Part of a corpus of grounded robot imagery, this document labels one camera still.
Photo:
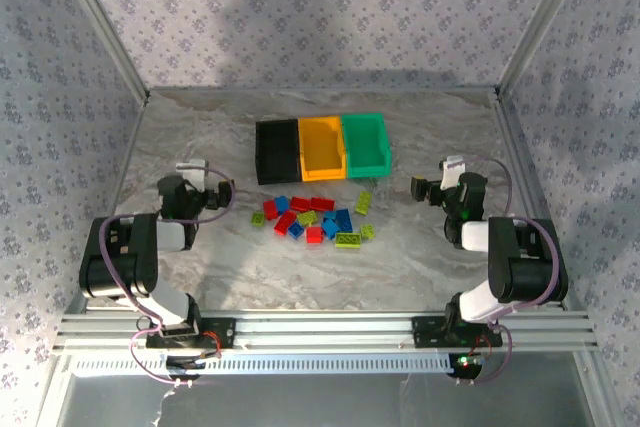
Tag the small lime lego brick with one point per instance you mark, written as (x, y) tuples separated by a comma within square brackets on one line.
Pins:
[(258, 219), (368, 231)]

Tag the long lime lego brick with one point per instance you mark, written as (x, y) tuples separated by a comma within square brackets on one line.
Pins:
[(348, 241), (363, 202)]

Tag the long red lego brick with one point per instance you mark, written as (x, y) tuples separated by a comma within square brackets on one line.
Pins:
[(285, 223)]

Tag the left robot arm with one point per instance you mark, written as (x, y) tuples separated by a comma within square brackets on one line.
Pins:
[(120, 257)]

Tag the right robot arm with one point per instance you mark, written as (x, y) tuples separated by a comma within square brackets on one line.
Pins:
[(525, 267)]

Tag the green plastic bin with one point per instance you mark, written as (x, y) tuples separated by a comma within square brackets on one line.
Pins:
[(367, 144)]

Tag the black plastic bin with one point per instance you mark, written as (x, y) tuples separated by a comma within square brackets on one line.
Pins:
[(277, 152)]

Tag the yellow plastic bin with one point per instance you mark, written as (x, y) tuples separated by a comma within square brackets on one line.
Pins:
[(322, 147)]

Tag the black left control board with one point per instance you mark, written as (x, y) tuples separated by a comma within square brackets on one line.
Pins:
[(182, 362)]

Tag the black control board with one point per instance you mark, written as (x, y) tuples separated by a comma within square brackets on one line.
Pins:
[(467, 367), (182, 362)]

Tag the black right control board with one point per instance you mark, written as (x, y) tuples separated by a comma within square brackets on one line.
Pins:
[(467, 367)]

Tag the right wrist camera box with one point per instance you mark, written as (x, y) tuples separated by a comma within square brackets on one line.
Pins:
[(452, 172)]

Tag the aluminium side rail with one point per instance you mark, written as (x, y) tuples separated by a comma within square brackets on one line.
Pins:
[(120, 172), (512, 137)]

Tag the aluminium back rail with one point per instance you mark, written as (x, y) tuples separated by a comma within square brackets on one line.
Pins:
[(320, 90)]

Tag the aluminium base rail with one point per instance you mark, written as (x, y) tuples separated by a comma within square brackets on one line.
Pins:
[(325, 332)]

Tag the aluminium corner post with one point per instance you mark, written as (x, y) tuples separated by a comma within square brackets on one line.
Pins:
[(100, 17), (542, 17)]

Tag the aluminium frame leg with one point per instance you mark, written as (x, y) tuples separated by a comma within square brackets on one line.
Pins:
[(52, 392), (595, 392)]

